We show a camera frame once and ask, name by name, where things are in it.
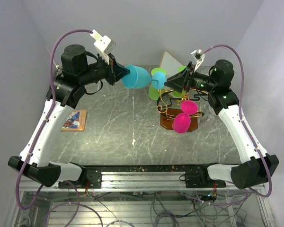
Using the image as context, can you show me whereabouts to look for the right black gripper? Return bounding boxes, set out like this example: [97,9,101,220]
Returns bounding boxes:
[164,62,217,93]

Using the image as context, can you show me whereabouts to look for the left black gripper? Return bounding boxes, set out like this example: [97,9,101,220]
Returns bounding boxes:
[79,52,131,86]

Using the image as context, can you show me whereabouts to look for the green wine glass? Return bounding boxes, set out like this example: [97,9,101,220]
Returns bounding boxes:
[170,65,186,98]
[148,68,167,100]

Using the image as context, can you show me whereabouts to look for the blue wine glass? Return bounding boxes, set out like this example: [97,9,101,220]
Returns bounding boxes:
[122,65,166,90]

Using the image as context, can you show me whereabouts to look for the gold wire glass rack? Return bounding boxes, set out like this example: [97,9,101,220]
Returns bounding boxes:
[156,89,204,132]

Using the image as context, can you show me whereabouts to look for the pink wine glass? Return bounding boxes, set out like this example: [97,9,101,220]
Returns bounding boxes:
[172,100,198,134]

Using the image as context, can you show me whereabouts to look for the clear glass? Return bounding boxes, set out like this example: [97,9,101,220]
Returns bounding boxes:
[199,113,216,124]

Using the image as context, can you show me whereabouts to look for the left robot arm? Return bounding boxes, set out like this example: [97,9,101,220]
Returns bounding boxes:
[8,44,130,188]

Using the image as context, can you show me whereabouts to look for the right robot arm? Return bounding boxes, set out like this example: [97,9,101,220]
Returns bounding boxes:
[164,60,279,189]

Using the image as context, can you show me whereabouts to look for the gold framed mirror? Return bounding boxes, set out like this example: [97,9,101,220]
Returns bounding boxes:
[160,51,183,74]

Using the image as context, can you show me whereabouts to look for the orange picture card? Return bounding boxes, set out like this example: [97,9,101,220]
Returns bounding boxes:
[61,110,87,131]

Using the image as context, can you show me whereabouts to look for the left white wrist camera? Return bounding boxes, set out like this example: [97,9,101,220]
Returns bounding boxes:
[90,29,115,65]

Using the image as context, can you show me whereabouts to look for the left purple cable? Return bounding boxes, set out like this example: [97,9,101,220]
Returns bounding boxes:
[15,28,94,211]

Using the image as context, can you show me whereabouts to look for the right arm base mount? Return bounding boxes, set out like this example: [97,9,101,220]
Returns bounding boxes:
[179,165,226,188]

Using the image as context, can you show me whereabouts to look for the aluminium frame rail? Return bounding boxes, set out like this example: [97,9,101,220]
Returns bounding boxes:
[15,170,267,192]

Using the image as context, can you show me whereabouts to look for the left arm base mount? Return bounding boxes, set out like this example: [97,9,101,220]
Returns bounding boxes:
[58,166,102,189]

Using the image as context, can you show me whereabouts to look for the loose cables under table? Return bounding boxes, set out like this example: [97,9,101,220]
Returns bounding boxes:
[44,189,251,227]

